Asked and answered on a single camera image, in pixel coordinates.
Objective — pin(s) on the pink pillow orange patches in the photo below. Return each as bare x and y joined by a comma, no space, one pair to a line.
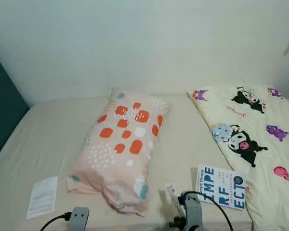
118,154

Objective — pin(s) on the cream cartoon print duvet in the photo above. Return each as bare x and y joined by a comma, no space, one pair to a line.
269,159

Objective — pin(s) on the white book blue letters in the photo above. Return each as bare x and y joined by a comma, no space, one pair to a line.
220,187

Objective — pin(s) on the beige sheeted bed mattress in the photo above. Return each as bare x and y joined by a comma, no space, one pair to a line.
48,139

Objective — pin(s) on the teal upholstered headboard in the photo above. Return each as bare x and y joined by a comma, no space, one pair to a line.
5,106

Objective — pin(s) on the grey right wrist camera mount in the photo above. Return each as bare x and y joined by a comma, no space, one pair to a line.
192,211

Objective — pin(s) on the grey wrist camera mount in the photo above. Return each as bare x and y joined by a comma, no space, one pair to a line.
192,211
78,219

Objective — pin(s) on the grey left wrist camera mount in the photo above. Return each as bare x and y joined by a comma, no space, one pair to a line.
78,219

